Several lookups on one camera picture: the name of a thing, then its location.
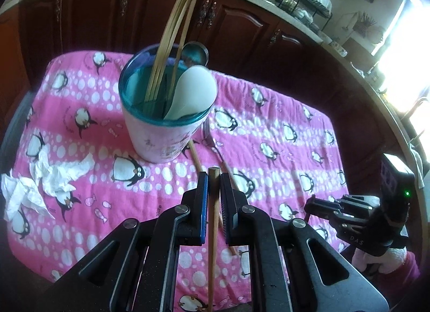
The dish drying rack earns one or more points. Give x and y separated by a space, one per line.
314 14

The white ceramic spoon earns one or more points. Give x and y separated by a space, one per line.
196 91

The dark wooden base cabinets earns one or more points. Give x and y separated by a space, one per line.
249 39

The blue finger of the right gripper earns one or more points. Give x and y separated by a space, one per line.
318 207

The right hand white glove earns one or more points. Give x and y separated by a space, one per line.
389 262

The fork with wooden handle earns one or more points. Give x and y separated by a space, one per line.
211 142

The white floral cup teal inside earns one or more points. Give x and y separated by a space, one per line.
154 139

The pink penguin towel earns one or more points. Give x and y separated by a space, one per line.
280 150

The wooden chopstick in cup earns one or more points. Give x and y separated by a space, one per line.
176 28

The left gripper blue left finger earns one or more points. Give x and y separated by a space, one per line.
201 205

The crumpled white tissue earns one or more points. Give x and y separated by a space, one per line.
46 179

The metal spoon wooden handle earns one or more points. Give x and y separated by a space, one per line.
194 53

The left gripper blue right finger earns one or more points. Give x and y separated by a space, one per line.
229 209

